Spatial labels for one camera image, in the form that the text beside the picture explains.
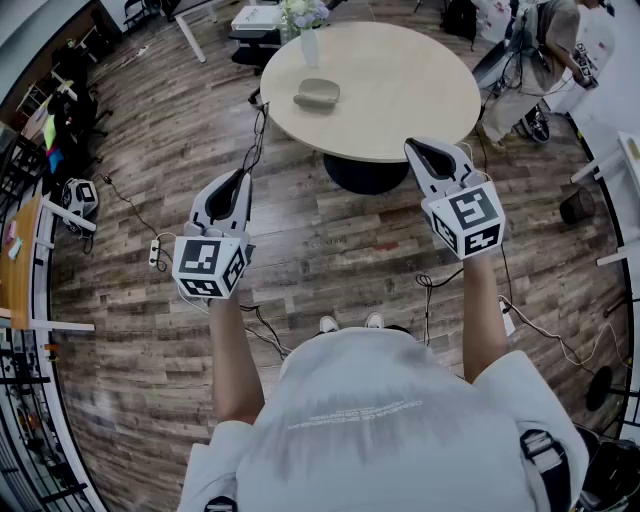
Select black round stand base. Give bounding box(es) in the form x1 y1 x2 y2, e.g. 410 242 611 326
585 365 615 413

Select white table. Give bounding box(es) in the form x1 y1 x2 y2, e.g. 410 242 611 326
569 129 640 267

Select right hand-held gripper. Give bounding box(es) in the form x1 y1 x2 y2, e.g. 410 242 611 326
403 138 507 260

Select thin black-framed eyeglasses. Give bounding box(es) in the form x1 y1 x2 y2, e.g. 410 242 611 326
241 101 272 176

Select white vase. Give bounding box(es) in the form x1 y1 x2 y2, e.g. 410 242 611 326
299 27 321 68

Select person's right forearm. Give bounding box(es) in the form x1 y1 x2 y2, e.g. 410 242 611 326
461 253 509 384

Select white and blue flower bouquet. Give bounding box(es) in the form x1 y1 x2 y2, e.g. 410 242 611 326
279 0 332 32

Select black backpack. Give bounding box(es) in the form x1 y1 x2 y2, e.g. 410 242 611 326
439 0 479 44

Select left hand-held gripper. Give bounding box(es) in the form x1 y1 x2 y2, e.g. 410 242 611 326
172 168 257 300

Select person's white t-shirt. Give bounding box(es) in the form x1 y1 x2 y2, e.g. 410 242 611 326
177 327 592 512

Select black round table base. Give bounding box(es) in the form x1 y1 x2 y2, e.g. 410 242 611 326
322 152 411 196

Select wooden desk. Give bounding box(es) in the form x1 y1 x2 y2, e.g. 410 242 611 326
0 194 44 331

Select white flat box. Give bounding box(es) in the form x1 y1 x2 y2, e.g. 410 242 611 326
230 5 281 32

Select beige glasses case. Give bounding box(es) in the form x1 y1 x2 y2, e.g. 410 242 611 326
292 77 342 110

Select right backpack strap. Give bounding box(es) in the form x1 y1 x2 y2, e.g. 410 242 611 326
519 428 572 512

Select black wire wastebasket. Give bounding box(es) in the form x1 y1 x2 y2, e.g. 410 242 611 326
558 186 597 227

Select person's left forearm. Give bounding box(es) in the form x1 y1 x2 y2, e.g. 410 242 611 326
208 297 266 425

